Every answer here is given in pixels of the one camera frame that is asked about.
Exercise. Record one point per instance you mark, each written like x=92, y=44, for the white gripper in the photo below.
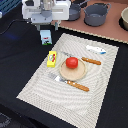
x=43, y=12

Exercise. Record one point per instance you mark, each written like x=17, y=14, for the small white milk carton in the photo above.
x=46, y=37

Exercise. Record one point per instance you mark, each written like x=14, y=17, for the yellow toy box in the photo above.
x=51, y=59

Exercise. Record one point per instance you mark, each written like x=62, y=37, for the red toy tomato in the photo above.
x=72, y=62

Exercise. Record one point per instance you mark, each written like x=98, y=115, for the white toy fish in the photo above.
x=96, y=50

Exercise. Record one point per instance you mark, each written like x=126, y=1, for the blue striped cloth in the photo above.
x=7, y=5

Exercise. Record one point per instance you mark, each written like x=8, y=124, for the round wooden plate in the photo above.
x=73, y=74

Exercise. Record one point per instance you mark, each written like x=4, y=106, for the brown wooden board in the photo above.
x=109, y=30

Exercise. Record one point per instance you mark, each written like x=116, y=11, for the beige bowl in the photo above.
x=124, y=16

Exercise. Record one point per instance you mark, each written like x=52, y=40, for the white woven placemat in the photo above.
x=74, y=106

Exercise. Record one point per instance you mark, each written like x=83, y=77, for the grey pan with handle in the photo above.
x=75, y=10

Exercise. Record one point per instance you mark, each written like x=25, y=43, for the grey pot with handles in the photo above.
x=95, y=15

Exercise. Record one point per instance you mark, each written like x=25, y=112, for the fork with wooden handle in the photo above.
x=74, y=84

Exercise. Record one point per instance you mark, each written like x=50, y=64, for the knife with wooden handle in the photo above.
x=84, y=59

